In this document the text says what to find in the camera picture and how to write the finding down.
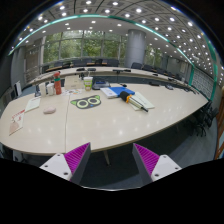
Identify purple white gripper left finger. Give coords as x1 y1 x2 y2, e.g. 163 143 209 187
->
41 143 91 184

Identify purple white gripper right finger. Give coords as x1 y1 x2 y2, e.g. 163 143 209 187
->
132 143 181 185

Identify white paper cup green band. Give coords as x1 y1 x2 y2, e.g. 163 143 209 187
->
84 77 93 91

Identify pink computer mouse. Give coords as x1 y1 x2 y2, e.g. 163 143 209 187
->
43 106 56 114

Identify grey round pillar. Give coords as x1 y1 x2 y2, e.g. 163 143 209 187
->
124 29 146 67

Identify orange red water bottle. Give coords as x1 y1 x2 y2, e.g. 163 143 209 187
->
53 72 62 95

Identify blue notebook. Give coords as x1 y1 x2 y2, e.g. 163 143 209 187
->
109 86 135 97

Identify red white leaflet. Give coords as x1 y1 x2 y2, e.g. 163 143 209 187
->
9 110 25 135

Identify brown cardboard box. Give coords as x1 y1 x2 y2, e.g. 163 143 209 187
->
64 75 84 90

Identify white paper under umbrella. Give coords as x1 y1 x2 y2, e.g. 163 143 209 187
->
132 92 154 109

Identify black office chair right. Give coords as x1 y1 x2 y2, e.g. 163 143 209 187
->
186 100 219 136

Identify white paper sheet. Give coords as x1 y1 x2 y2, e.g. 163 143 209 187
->
25 97 41 112

